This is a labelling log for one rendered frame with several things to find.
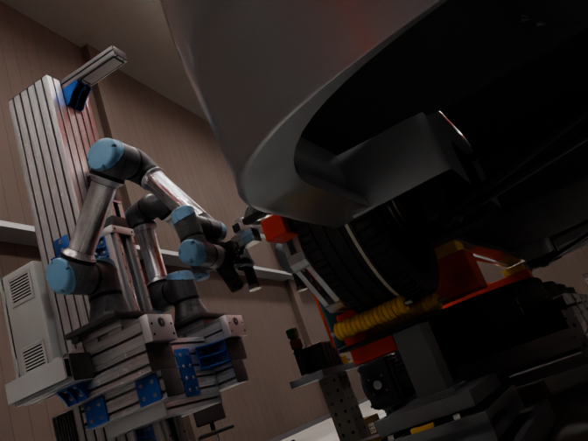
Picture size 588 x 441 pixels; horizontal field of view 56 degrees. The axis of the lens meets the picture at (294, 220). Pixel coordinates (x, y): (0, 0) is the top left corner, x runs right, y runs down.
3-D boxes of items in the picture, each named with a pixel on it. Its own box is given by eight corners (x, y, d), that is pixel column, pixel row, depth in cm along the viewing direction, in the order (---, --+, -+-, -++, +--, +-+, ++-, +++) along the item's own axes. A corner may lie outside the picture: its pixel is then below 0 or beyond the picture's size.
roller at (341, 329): (413, 310, 166) (405, 291, 168) (331, 344, 178) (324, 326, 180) (418, 309, 171) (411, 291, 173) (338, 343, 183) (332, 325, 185)
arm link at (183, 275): (185, 296, 234) (176, 266, 239) (165, 307, 241) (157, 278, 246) (206, 294, 244) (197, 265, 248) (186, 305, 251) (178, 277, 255)
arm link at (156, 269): (167, 305, 241) (136, 194, 258) (146, 318, 249) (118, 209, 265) (188, 304, 250) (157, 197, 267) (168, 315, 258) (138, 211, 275)
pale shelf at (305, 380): (324, 376, 233) (321, 369, 234) (291, 388, 240) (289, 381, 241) (363, 365, 271) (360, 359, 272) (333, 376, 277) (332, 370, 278)
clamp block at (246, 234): (255, 240, 191) (249, 226, 193) (234, 250, 195) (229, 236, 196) (262, 241, 195) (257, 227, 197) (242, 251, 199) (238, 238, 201)
